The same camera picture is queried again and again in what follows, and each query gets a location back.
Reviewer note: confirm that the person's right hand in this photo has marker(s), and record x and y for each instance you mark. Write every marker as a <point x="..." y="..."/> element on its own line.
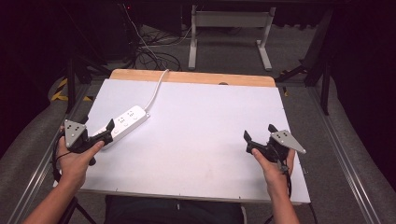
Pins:
<point x="274" y="172"/>

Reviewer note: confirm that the grey metal desk frame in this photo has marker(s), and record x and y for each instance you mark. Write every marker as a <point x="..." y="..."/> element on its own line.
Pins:
<point x="229" y="20"/>

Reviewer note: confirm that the person's dark pants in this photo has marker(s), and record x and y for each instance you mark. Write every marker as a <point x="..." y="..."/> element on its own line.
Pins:
<point x="174" y="211"/>

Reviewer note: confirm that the black metal stand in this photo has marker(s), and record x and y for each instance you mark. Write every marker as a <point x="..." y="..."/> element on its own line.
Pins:
<point x="323" y="62"/>

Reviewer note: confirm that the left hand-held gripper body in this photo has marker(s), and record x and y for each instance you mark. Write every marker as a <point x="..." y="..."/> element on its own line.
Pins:
<point x="74" y="132"/>

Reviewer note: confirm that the white power strip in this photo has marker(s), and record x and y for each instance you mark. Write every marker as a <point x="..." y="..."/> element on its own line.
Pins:
<point x="126" y="123"/>

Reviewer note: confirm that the yellow black hazard tape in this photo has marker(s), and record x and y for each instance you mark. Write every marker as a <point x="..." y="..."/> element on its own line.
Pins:
<point x="60" y="91"/>

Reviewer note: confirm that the person's left hand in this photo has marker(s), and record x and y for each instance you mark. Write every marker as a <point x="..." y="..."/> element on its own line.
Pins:
<point x="74" y="163"/>

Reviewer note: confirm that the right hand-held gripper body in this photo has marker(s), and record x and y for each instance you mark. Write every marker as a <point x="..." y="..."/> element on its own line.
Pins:
<point x="285" y="140"/>

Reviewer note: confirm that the black tripod stand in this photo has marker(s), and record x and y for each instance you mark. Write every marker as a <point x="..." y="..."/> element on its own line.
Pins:
<point x="73" y="81"/>

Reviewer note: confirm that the aluminium floor rail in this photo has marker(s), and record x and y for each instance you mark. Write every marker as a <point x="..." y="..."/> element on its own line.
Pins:
<point x="40" y="168"/>
<point x="342" y="155"/>

